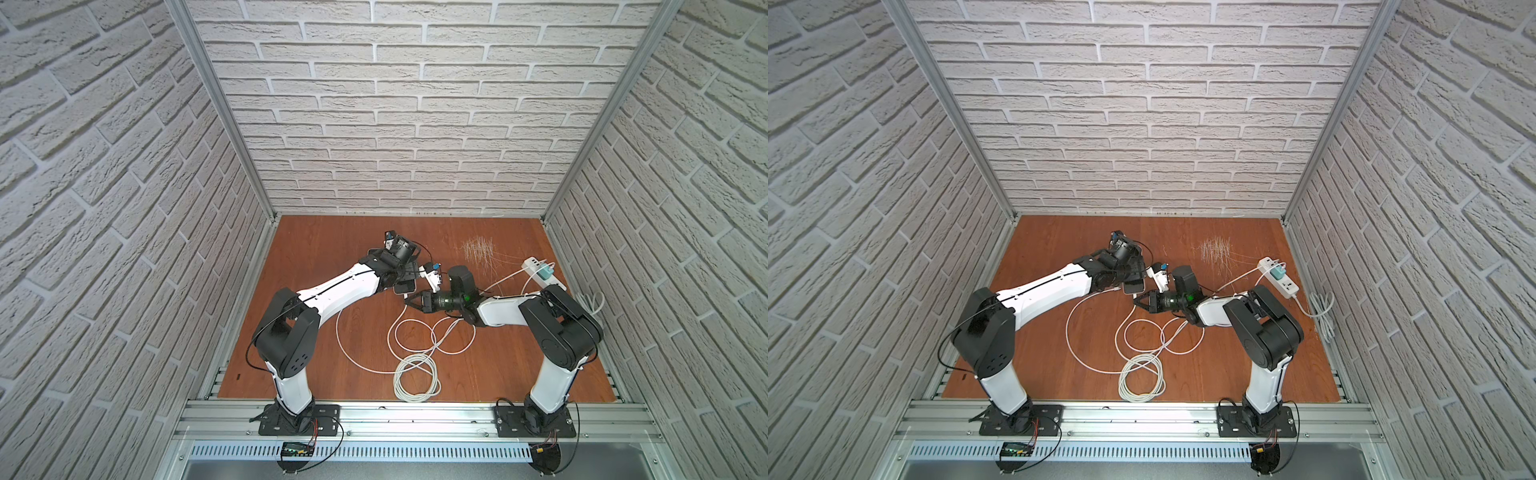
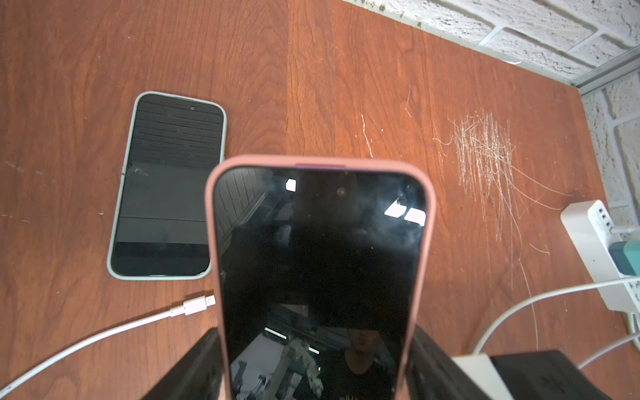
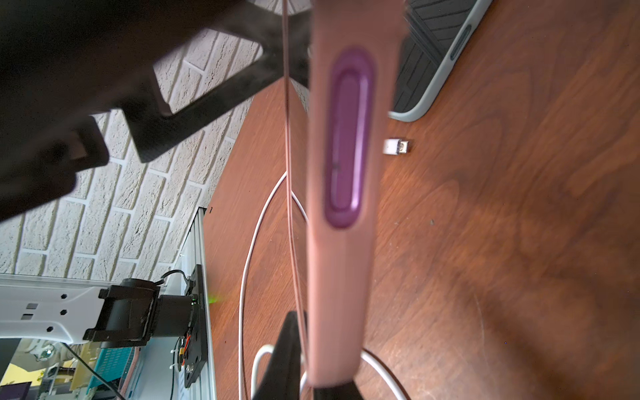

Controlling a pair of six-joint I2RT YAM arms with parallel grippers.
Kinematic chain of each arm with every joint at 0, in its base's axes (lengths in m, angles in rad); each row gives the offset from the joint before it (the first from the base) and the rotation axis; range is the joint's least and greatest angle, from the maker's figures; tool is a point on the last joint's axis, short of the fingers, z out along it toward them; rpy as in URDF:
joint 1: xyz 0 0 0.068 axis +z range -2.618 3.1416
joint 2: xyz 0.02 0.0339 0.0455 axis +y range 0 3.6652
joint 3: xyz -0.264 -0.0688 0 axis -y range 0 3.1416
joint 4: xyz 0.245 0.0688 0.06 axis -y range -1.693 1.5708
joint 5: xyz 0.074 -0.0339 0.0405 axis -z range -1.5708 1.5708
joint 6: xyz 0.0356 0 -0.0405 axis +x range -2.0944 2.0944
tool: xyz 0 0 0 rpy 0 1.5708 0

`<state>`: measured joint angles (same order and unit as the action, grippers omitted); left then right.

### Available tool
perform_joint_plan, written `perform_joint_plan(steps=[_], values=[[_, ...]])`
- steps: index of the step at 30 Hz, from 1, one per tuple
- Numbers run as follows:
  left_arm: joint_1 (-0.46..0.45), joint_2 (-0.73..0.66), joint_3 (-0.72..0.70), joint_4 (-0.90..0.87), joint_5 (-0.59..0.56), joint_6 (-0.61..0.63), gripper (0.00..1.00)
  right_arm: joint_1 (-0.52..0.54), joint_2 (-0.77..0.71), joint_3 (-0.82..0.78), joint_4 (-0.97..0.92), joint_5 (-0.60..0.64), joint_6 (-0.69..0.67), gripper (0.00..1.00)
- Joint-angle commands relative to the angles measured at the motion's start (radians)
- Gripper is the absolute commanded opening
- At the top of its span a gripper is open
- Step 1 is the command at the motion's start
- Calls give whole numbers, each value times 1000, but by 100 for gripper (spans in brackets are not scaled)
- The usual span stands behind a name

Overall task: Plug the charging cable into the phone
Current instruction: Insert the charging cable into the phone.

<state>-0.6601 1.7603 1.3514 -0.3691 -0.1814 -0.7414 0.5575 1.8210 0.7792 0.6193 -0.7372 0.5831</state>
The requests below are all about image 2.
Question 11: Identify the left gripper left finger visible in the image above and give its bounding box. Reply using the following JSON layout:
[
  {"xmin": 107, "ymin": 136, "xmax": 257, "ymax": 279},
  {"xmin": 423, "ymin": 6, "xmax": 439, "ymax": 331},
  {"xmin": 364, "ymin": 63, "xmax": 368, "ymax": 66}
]
[{"xmin": 143, "ymin": 328, "xmax": 223, "ymax": 400}]

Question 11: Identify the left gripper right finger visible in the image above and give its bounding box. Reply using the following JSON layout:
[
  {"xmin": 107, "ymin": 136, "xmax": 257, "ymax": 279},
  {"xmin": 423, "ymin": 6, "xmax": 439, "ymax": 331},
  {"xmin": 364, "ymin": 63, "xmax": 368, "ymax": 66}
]
[{"xmin": 406, "ymin": 326, "xmax": 490, "ymax": 400}]

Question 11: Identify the white USB charging cable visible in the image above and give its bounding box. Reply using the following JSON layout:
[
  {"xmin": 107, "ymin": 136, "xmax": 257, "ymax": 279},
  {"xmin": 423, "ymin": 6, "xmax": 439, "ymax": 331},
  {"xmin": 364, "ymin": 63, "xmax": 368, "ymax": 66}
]
[{"xmin": 0, "ymin": 293, "xmax": 218, "ymax": 398}]

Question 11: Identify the phone with green case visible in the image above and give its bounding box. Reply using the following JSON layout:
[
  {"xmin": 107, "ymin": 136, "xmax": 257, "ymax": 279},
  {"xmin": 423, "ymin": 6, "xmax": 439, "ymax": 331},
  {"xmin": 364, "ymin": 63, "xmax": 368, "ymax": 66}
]
[{"xmin": 106, "ymin": 91, "xmax": 228, "ymax": 281}]

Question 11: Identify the phone with pink case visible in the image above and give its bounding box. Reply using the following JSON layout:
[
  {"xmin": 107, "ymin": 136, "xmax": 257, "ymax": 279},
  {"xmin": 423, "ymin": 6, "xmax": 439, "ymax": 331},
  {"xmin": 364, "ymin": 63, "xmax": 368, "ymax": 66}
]
[{"xmin": 204, "ymin": 155, "xmax": 436, "ymax": 399}]

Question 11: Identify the teal charger plug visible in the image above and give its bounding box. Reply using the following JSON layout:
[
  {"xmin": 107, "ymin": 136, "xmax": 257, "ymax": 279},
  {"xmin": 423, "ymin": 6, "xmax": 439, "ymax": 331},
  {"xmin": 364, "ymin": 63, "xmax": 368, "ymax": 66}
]
[{"xmin": 608, "ymin": 241, "xmax": 640, "ymax": 276}]

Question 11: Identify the white power strip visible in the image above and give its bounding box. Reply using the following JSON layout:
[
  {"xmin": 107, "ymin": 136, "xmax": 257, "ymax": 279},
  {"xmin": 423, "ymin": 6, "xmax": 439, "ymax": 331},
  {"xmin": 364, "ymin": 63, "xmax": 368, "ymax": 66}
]
[{"xmin": 560, "ymin": 200, "xmax": 639, "ymax": 314}]

